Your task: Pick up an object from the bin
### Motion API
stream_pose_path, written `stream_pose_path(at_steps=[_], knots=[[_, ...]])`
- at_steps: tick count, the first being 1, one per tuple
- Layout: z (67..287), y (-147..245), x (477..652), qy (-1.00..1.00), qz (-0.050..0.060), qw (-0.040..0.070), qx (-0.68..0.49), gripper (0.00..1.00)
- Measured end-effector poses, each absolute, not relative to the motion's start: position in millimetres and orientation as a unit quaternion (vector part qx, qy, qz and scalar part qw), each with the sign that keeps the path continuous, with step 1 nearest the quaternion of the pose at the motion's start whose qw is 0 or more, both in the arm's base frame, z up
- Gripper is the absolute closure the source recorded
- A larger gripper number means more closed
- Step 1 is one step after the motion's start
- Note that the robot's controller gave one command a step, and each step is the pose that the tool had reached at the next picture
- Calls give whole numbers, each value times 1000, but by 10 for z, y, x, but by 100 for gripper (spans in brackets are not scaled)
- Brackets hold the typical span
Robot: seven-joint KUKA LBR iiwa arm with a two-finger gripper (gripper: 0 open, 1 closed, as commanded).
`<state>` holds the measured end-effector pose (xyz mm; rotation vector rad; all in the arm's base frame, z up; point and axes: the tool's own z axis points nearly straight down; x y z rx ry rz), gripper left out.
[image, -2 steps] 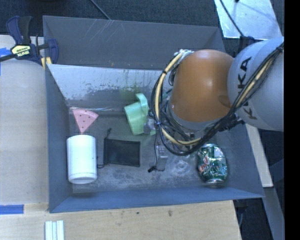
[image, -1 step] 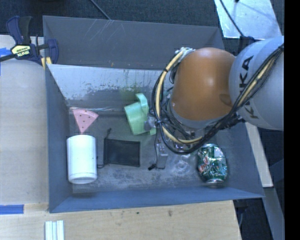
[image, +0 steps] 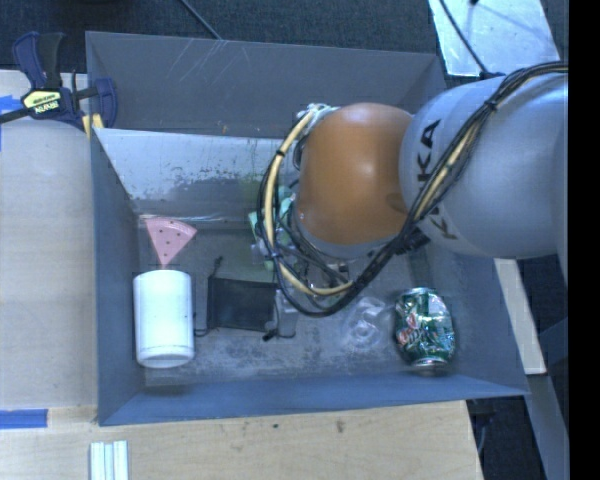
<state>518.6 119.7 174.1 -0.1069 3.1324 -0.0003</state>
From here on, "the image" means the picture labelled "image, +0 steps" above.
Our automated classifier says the black pouch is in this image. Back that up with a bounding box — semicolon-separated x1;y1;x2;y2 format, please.
193;256;278;338

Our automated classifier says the clear glass thing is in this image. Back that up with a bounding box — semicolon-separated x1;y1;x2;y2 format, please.
341;295;387;353

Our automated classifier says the white plastic cup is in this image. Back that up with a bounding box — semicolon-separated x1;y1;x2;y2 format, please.
132;269;197;369

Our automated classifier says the crushed green soda can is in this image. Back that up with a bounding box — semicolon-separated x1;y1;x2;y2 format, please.
393;286;457;369

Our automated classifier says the pink triangular slice toy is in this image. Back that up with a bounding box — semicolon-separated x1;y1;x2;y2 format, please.
144;216;199;270

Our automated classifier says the grey metal bin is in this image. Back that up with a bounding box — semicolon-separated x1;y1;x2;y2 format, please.
84;30;532;428

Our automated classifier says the pale wood flat board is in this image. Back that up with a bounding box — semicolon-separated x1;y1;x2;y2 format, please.
0;70;101;412

